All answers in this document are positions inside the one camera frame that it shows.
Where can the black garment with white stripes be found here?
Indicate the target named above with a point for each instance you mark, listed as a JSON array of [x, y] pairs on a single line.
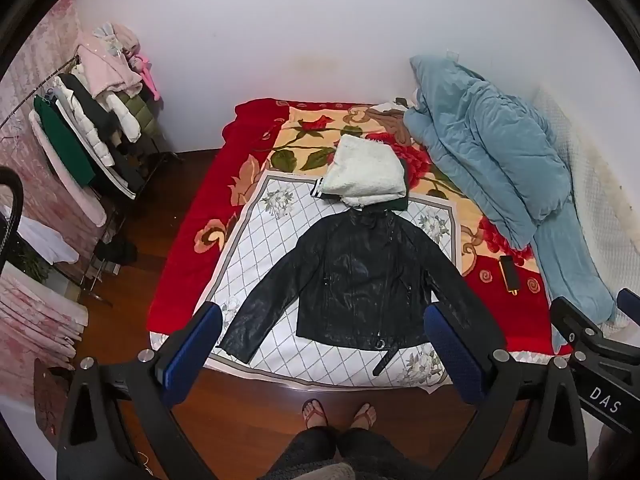
[[122, 177]]

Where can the person's left leg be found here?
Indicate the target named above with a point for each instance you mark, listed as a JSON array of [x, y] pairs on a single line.
[[305, 452]]

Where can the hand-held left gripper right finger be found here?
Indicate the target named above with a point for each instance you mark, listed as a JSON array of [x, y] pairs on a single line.
[[455, 355]]

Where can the metal clothes rack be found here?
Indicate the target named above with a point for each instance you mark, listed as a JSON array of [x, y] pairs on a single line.
[[170, 156]]

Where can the small dark object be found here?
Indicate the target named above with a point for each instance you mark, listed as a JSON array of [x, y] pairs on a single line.
[[401, 101]]

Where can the person's leg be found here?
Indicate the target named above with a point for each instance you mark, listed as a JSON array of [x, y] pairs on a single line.
[[380, 455], [305, 452]]

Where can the person's right leg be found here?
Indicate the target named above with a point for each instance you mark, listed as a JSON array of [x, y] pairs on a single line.
[[380, 455]]

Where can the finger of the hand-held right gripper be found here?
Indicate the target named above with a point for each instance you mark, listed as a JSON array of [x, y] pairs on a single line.
[[630, 302], [575, 322]]

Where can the white fleece jacket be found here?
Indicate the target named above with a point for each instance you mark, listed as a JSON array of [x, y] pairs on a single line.
[[365, 175]]

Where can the person's foot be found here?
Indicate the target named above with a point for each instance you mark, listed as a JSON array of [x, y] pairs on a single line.
[[314, 412], [363, 415]]

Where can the pale pink long coat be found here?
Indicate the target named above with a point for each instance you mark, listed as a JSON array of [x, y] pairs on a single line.
[[75, 195]]

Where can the black leather jacket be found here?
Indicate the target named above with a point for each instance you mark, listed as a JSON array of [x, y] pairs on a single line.
[[350, 285]]

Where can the olive puffer jacket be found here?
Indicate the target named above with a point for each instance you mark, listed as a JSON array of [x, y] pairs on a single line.
[[137, 112]]

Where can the pink folded fabric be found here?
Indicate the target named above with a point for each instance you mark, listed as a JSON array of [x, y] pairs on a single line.
[[35, 320]]

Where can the green garment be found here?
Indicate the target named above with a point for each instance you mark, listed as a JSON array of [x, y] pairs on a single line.
[[62, 145]]

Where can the person's left foot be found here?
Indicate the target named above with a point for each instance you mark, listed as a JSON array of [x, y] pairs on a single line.
[[314, 412]]

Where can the red floral blanket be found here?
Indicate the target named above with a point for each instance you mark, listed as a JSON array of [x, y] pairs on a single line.
[[200, 240]]

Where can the pink patterned curtain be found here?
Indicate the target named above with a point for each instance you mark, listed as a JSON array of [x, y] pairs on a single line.
[[30, 60]]

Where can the person's right foot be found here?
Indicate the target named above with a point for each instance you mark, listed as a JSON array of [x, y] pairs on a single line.
[[363, 415]]

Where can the white puffer jacket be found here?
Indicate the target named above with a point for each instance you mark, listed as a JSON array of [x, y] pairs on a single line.
[[90, 130]]

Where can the white diamond pattern blanket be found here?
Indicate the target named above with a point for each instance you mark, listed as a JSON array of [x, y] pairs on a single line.
[[280, 240]]

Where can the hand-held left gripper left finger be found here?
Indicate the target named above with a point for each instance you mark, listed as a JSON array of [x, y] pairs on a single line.
[[195, 355]]

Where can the bright pink garment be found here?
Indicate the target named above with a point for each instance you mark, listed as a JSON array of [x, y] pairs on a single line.
[[149, 77]]

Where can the blue quilt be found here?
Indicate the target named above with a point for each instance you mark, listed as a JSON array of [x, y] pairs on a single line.
[[490, 150]]

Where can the white cloth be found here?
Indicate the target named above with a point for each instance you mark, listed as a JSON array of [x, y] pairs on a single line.
[[47, 242]]

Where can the black phone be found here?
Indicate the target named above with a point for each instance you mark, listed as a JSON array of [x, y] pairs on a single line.
[[509, 272]]

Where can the white textured bed cover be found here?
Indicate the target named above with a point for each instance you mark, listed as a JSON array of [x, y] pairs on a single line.
[[600, 200]]

